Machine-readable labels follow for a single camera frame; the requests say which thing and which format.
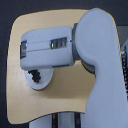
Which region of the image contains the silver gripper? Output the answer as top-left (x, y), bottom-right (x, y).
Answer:
top-left (20, 40), bottom-right (27, 58)

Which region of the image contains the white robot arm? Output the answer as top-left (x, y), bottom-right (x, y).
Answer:
top-left (20, 8), bottom-right (128, 128)

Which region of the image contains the white table base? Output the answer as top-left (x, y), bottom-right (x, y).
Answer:
top-left (29, 112), bottom-right (85, 128)

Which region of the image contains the dark grape bunch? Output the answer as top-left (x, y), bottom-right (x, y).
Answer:
top-left (29, 70), bottom-right (41, 83)

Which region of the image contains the white round plate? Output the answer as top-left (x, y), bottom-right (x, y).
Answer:
top-left (24, 69), bottom-right (54, 90)

